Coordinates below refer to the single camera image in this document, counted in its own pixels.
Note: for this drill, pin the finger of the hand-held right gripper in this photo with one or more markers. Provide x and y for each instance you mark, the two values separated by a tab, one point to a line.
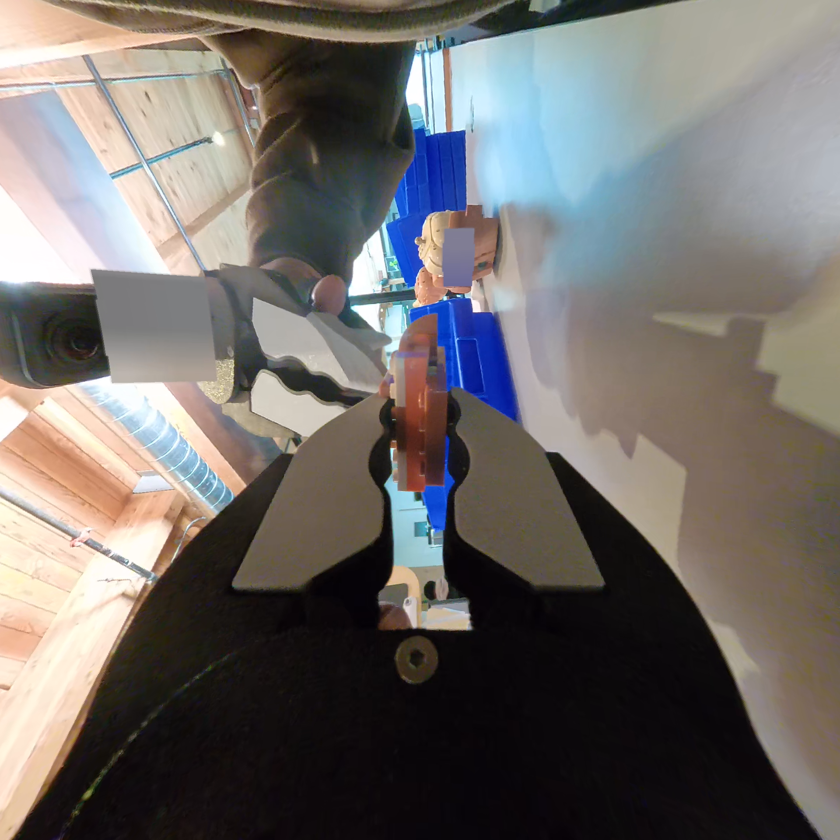
315	341
289	407

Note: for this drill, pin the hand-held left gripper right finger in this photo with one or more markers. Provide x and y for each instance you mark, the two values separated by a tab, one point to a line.
525	512

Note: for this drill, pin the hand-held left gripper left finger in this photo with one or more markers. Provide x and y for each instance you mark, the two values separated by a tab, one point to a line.
315	512

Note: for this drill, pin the orange lego model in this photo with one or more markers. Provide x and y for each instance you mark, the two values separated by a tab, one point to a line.
417	420

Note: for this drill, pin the person's right forearm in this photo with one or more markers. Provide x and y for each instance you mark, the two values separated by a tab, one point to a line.
328	151

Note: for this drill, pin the tan brown lego figure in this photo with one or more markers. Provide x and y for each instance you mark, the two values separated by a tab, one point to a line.
430	249

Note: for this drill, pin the person's right hand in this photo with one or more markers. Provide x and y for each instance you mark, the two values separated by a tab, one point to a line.
328	292

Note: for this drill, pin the large blue plastic bin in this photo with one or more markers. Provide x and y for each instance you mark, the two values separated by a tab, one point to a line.
479	367

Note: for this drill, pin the stacked blue plastic bins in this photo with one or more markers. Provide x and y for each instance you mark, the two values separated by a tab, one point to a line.
433	177

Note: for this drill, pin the silver spiral ventilation duct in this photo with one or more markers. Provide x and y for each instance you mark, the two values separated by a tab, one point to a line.
164	446

